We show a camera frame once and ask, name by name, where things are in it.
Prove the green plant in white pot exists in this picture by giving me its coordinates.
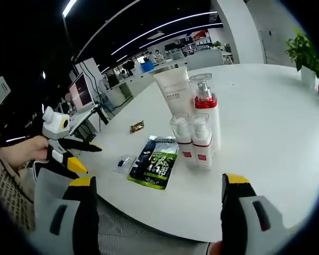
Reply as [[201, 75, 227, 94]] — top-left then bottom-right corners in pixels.
[[285, 28, 319, 90]]

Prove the white skincare tube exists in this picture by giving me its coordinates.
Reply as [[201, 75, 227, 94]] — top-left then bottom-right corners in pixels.
[[153, 65, 190, 120]]

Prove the person's right hand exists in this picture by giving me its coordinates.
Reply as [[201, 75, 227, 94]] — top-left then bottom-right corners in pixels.
[[206, 240, 224, 255]]

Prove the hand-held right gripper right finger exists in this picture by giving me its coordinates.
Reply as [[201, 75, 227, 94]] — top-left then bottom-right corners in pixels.
[[220, 172, 290, 255]]

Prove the person's left hand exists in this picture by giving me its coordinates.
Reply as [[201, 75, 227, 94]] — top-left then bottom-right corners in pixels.
[[0, 136, 51, 168]]

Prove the gold foil skincare sachet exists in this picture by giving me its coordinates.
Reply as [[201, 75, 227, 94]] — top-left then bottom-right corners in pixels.
[[129, 120, 145, 133]]

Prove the grey mesh office chair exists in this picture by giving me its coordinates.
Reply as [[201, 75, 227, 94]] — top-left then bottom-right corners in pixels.
[[33, 166, 221, 255]]

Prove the green skincare sachet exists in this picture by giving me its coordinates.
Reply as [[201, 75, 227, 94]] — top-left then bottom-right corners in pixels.
[[127, 135, 180, 190]]

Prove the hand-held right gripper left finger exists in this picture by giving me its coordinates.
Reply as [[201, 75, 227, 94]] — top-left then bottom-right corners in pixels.
[[31, 176, 100, 255]]

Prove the small white skincare bottle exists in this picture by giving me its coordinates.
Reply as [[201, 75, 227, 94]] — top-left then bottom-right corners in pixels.
[[190, 113, 214, 170], [169, 113, 196, 168]]

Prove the large white skincare pump bottle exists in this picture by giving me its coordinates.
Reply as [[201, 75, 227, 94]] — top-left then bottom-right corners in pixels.
[[188, 73, 222, 150]]

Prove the person's beige patterned top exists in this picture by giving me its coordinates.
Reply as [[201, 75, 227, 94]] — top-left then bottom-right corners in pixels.
[[0, 123, 36, 236]]

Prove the clear blue skincare sachet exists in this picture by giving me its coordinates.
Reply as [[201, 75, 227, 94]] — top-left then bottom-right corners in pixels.
[[113, 155, 138, 174]]

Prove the computer monitor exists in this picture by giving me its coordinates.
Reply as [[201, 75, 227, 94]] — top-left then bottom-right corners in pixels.
[[68, 71, 99, 134]]

